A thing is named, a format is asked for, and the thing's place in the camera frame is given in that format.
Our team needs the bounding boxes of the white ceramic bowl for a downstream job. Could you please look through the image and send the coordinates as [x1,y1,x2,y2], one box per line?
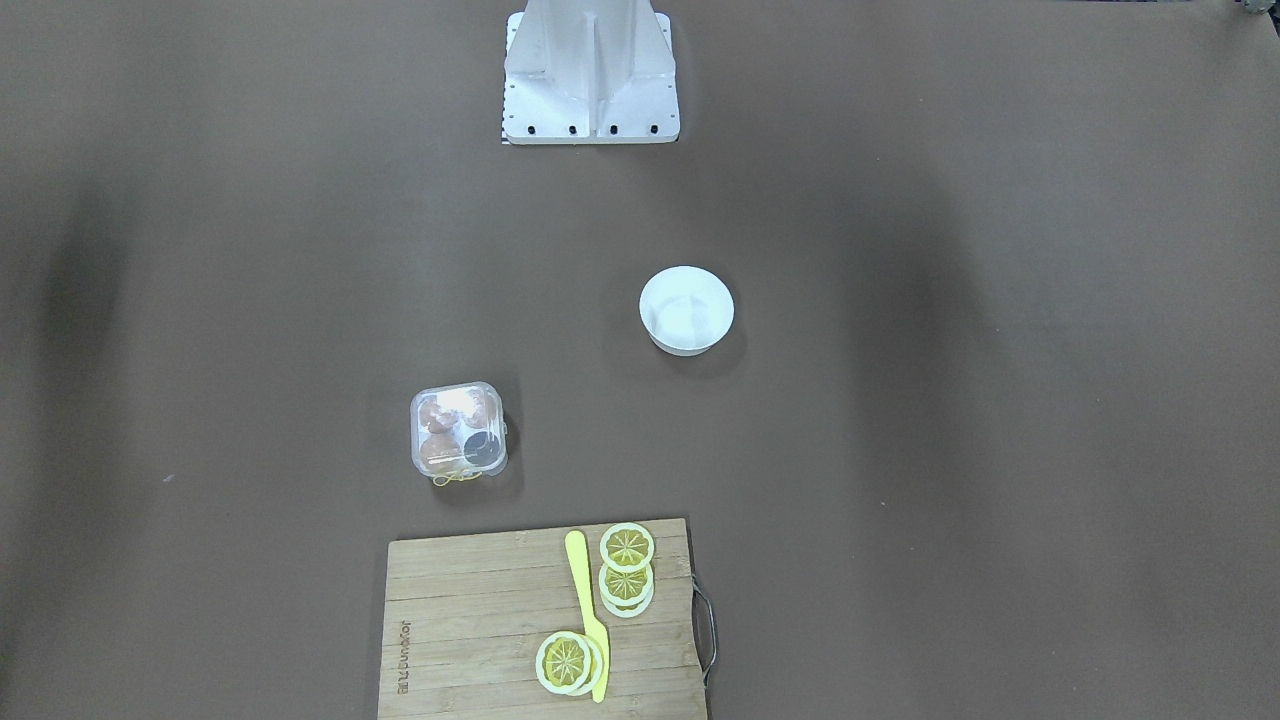
[637,265,735,357]

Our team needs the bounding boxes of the brown egg from bowl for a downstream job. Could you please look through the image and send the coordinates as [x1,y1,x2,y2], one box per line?
[460,386,502,429]

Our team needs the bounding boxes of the clear plastic egg box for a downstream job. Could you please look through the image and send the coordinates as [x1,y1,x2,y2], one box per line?
[410,380,509,487]

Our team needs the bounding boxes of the brown egg in box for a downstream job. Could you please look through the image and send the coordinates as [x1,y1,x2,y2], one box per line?
[419,433,461,477]
[417,395,458,436]

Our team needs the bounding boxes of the yellow plastic knife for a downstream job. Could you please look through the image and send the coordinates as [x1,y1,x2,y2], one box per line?
[564,529,611,705]

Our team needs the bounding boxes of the bamboo cutting board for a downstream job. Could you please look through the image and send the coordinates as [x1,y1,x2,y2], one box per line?
[378,518,709,719]

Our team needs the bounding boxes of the lemon slice by blade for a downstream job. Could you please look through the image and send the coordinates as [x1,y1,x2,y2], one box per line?
[534,632,590,697]

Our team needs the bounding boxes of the lemon slice near handle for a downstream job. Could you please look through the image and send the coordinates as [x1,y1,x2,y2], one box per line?
[599,521,657,573]

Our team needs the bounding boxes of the white pedestal column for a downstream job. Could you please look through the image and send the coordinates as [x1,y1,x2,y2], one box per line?
[500,1,681,145]

